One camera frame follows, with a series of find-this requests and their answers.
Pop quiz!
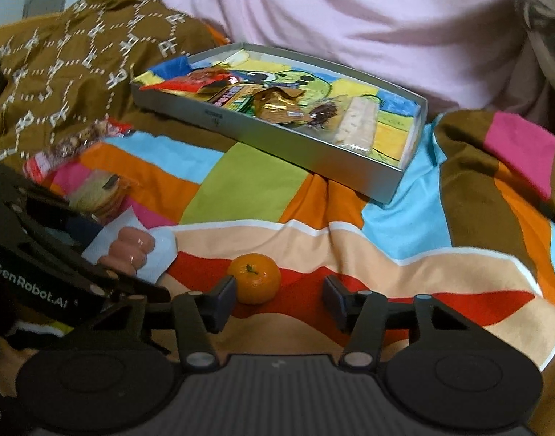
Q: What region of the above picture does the gold foil snack wrapper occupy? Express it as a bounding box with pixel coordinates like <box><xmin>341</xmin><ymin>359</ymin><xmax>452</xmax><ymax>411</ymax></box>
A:
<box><xmin>252</xmin><ymin>86</ymin><xmax>305</xmax><ymax>125</ymax></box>

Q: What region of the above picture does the clear sausage packet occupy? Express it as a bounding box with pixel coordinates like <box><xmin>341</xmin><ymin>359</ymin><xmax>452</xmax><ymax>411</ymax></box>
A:
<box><xmin>82</xmin><ymin>206</ymin><xmax>178</xmax><ymax>282</ymax></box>

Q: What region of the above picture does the colourful patchwork blanket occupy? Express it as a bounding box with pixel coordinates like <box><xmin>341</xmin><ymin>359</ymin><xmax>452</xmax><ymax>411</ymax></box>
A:
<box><xmin>0</xmin><ymin>109</ymin><xmax>555</xmax><ymax>436</ymax></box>

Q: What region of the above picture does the brown patterned cloth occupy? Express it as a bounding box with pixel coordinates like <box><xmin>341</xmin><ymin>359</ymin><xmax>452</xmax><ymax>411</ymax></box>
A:
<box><xmin>0</xmin><ymin>0</ymin><xmax>228</xmax><ymax>169</ymax></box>

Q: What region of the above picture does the colourful candy bar packet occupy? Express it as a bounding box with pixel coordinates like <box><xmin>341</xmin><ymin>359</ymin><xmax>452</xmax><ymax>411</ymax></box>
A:
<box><xmin>208</xmin><ymin>84</ymin><xmax>256</xmax><ymax>113</ymax></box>

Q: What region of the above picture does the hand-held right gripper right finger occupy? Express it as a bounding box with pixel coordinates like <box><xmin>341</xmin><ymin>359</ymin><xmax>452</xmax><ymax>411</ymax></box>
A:
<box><xmin>322</xmin><ymin>276</ymin><xmax>485</xmax><ymax>370</ymax></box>

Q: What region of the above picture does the orange tangerine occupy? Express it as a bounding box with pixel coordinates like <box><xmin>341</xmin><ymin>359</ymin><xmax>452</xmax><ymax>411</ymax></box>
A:
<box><xmin>227</xmin><ymin>253</ymin><xmax>282</xmax><ymax>305</ymax></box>

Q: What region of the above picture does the clear pack of round biscuits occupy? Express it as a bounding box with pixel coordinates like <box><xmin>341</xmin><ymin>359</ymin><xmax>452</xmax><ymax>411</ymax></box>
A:
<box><xmin>66</xmin><ymin>168</ymin><xmax>133</xmax><ymax>225</ymax></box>

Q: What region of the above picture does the grey tray with cartoon painting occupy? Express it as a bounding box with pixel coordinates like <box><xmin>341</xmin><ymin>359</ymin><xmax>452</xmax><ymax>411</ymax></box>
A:
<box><xmin>130</xmin><ymin>42</ymin><xmax>429</xmax><ymax>205</ymax></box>

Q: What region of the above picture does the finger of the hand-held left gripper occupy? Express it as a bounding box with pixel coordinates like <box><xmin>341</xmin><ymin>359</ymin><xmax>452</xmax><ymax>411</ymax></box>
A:
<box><xmin>107</xmin><ymin>271</ymin><xmax>171</xmax><ymax>303</ymax></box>
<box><xmin>25</xmin><ymin>194</ymin><xmax>105</xmax><ymax>245</ymax></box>

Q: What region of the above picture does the dark round chocolate packet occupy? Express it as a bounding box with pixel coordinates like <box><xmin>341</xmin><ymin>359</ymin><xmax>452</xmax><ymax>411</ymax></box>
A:
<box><xmin>305</xmin><ymin>100</ymin><xmax>340</xmax><ymax>131</ymax></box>

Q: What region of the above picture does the red orange chip packet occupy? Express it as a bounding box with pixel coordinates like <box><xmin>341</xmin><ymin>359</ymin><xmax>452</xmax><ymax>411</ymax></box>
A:
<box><xmin>141</xmin><ymin>67</ymin><xmax>233</xmax><ymax>97</ymax></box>

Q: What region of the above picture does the pale cracker packet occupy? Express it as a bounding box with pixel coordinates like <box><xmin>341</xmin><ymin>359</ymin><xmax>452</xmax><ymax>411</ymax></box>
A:
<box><xmin>333</xmin><ymin>95</ymin><xmax>381</xmax><ymax>155</ymax></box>

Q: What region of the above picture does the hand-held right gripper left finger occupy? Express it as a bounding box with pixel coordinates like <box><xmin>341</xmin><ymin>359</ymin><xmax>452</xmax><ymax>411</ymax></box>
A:
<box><xmin>75</xmin><ymin>276</ymin><xmax>238</xmax><ymax>370</ymax></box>

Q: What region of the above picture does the clear plastic bag of clothes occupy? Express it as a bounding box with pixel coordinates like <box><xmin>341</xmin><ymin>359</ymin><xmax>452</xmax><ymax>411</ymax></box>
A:
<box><xmin>491</xmin><ymin>0</ymin><xmax>555</xmax><ymax>114</ymax></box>

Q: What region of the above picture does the red nut packet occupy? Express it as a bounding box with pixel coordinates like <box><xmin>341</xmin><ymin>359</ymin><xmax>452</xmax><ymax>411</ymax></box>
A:
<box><xmin>22</xmin><ymin>118</ymin><xmax>135</xmax><ymax>187</ymax></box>

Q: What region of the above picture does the pink cloth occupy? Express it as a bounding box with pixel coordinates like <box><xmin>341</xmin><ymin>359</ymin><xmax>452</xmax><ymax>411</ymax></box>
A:
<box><xmin>137</xmin><ymin>0</ymin><xmax>546</xmax><ymax>116</ymax></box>

